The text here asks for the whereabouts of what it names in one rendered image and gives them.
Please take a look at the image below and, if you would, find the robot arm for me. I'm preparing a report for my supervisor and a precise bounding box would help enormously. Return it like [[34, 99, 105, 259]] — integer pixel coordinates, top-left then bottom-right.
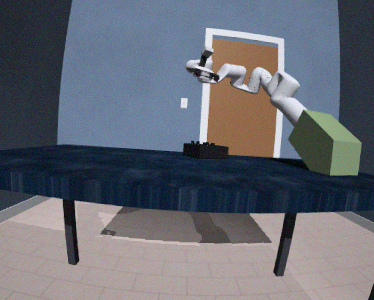
[[186, 46, 307, 127]]

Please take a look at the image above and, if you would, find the black lighting desk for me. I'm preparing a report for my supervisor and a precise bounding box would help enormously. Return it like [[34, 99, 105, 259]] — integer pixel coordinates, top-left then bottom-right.
[[183, 141, 229, 159]]

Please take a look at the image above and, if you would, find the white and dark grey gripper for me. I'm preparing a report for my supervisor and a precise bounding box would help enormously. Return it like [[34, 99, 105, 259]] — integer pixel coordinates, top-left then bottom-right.
[[187, 63, 220, 82]]

